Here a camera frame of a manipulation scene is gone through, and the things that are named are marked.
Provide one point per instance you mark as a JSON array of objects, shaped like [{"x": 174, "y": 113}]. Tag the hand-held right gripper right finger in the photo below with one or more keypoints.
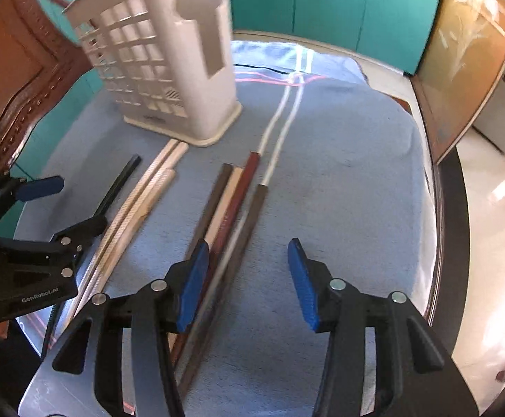
[{"x": 301, "y": 286}]

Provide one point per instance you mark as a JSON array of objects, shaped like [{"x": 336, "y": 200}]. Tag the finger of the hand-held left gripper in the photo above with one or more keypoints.
[
  {"x": 78, "y": 230},
  {"x": 41, "y": 187}
]

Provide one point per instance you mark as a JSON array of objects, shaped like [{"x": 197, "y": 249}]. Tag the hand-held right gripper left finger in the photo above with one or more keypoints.
[{"x": 194, "y": 286}]

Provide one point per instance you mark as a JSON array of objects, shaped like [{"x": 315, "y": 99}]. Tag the black chopstick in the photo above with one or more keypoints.
[{"x": 122, "y": 180}]

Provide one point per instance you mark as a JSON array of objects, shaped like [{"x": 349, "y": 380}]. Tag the dark grey-brown chopstick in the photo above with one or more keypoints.
[{"x": 252, "y": 213}]

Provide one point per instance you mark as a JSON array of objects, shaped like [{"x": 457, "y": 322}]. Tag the beige chopstick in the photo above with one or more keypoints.
[{"x": 230, "y": 195}]

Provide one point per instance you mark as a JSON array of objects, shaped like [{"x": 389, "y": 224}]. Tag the dark brown chopstick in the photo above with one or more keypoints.
[{"x": 217, "y": 191}]

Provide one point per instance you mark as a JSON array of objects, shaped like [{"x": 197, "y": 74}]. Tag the red-brown chopstick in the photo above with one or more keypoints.
[{"x": 246, "y": 182}]

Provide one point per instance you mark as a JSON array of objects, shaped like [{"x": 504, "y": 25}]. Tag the white plastic utensil holder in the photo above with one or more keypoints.
[{"x": 217, "y": 104}]

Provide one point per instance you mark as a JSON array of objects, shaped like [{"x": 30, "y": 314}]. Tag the blue striped towel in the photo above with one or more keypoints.
[{"x": 330, "y": 160}]

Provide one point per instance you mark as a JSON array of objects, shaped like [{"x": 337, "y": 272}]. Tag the brown studded wooden chair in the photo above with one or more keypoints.
[{"x": 13, "y": 52}]

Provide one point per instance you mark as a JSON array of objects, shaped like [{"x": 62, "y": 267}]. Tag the round wooden-rimmed table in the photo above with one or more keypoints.
[{"x": 439, "y": 226}]

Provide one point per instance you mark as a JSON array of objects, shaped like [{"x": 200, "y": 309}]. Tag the etched glass door panel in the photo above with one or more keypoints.
[{"x": 461, "y": 52}]

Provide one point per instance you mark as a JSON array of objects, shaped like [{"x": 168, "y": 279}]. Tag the teal cabinet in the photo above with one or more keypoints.
[{"x": 344, "y": 4}]

